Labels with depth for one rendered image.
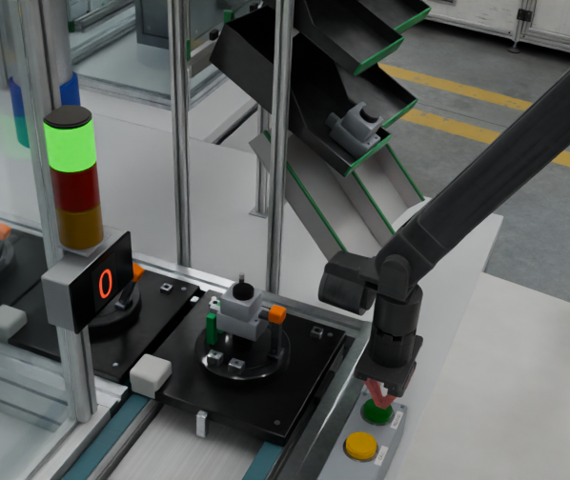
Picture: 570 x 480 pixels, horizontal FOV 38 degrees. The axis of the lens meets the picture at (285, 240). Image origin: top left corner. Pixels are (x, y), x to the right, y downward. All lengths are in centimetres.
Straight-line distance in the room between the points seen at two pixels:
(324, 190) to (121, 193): 58
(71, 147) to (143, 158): 107
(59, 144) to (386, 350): 47
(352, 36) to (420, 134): 283
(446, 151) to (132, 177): 228
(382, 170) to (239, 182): 42
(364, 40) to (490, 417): 61
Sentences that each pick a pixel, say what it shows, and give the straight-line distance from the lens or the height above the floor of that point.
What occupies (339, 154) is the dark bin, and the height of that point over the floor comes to 120.
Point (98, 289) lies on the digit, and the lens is 100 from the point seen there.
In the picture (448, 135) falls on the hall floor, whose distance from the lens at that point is 409.
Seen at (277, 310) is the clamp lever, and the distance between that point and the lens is 116.
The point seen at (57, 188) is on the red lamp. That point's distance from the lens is 93.
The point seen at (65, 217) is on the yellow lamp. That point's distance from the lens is 95.
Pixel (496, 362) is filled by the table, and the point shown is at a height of 86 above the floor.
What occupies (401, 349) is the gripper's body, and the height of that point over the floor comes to 111.
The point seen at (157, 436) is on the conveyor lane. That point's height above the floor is 92.
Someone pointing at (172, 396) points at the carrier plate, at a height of 97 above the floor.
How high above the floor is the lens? 181
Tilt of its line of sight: 34 degrees down
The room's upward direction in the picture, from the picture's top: 3 degrees clockwise
